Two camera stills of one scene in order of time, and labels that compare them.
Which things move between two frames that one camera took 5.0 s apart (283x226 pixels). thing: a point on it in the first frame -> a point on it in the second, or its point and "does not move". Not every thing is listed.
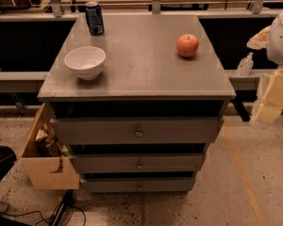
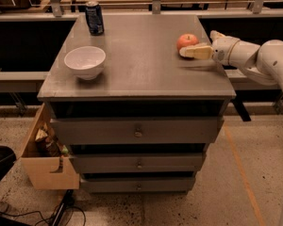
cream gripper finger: (278, 93) -> (197, 52)
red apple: (188, 44) does not move
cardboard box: (41, 169) does not move
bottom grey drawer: (139, 185) does not move
